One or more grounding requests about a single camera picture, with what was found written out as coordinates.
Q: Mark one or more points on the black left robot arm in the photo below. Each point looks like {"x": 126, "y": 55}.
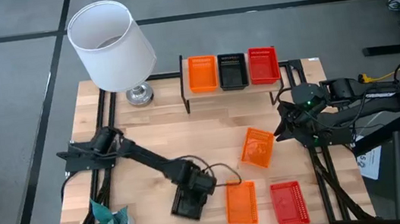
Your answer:
{"x": 144, "y": 156}

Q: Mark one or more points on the black plastic slotted basket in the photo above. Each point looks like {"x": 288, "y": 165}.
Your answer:
{"x": 187, "y": 209}
{"x": 233, "y": 77}

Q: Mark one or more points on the red plastic slotted basket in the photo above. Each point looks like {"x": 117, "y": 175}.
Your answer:
{"x": 289, "y": 204}
{"x": 263, "y": 67}

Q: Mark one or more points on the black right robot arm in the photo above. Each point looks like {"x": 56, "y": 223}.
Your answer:
{"x": 375, "y": 105}

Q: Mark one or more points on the black floor bar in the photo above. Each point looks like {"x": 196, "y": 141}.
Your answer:
{"x": 381, "y": 50}

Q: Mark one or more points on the white paper sheet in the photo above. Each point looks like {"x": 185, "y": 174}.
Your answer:
{"x": 373, "y": 167}

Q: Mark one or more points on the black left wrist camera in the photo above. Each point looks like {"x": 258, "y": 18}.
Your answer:
{"x": 209, "y": 184}

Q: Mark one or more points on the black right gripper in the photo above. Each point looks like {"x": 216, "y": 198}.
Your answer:
{"x": 291, "y": 116}

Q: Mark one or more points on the black frame cross rail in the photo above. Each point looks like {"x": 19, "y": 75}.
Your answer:
{"x": 165, "y": 75}

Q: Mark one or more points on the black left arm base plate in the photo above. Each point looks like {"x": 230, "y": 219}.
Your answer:
{"x": 76, "y": 161}

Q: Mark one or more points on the white shade table lamp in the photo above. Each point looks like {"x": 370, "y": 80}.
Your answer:
{"x": 113, "y": 61}

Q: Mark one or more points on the orange plastic slotted basket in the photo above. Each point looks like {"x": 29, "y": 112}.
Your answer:
{"x": 257, "y": 149}
{"x": 241, "y": 204}
{"x": 202, "y": 75}

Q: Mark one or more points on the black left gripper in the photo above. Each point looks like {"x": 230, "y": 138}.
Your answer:
{"x": 193, "y": 179}

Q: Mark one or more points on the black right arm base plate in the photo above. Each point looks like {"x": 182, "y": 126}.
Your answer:
{"x": 337, "y": 137}

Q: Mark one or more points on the wooden shelf with black legs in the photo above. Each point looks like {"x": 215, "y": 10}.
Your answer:
{"x": 228, "y": 93}

